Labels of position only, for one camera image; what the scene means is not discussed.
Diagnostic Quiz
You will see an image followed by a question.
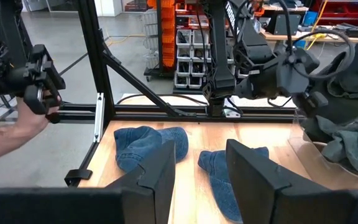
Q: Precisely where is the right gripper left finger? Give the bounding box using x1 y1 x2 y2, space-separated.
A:
106 140 177 224

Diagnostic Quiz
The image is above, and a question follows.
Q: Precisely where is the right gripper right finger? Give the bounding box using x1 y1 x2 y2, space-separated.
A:
225 139 291 224

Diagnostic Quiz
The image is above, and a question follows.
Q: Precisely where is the blue denim cap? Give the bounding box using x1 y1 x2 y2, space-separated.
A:
113 126 190 174
197 147 270 224

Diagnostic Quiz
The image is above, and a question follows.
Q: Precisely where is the person's forearm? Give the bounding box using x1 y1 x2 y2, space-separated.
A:
0 124 48 165

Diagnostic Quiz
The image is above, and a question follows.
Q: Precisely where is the black box on workbench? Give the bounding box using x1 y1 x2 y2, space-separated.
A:
265 12 303 37

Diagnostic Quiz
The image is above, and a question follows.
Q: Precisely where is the wooden workbench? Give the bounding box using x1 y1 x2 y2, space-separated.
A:
259 29 358 44

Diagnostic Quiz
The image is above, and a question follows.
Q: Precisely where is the clear plastic bin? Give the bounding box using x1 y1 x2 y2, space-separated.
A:
287 108 358 191

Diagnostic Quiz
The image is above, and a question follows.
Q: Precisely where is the person's hand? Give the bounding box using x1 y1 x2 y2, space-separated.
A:
16 90 62 138

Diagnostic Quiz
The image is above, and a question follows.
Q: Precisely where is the black camera cable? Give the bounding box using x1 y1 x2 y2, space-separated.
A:
286 0 356 81

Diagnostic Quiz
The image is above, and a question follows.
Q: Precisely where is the yellow hanging cord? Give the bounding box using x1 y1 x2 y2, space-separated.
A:
305 0 329 50

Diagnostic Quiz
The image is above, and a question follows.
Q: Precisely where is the wire shelf with red bins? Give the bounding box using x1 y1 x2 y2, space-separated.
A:
309 0 358 27

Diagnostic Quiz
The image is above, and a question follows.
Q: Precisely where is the silver aluminium bracket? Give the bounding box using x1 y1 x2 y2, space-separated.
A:
93 92 106 143

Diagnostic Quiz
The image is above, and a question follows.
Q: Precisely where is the yellow floor cable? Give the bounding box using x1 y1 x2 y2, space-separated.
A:
104 32 146 47

